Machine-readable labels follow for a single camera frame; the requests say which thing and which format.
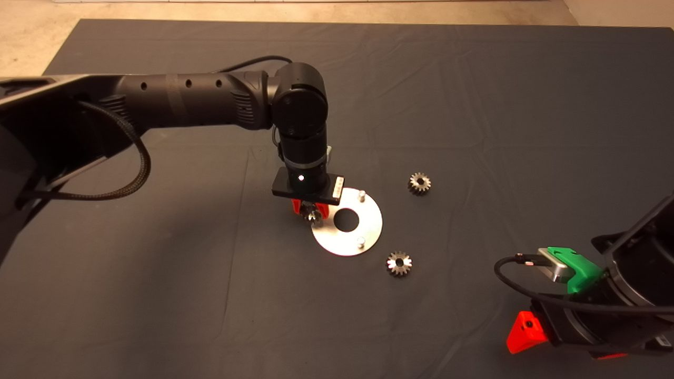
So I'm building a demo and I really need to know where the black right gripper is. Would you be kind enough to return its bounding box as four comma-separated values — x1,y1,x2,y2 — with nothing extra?
506,274,674,360

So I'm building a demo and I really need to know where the dark grey table cloth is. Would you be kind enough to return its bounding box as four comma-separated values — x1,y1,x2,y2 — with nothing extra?
0,18,674,379

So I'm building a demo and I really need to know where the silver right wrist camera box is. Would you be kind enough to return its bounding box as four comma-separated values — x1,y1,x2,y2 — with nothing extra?
537,247,572,284

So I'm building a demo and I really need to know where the round metal carrier plate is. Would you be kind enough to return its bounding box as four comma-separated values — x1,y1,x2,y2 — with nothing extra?
311,187,383,257

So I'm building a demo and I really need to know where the green right camera mount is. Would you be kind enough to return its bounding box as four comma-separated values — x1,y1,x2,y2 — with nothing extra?
548,246,605,294

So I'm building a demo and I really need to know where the thick black braided cable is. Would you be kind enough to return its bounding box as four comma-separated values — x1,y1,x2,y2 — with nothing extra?
18,100,152,202

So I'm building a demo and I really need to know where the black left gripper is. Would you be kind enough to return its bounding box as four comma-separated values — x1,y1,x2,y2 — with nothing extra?
272,161,345,221

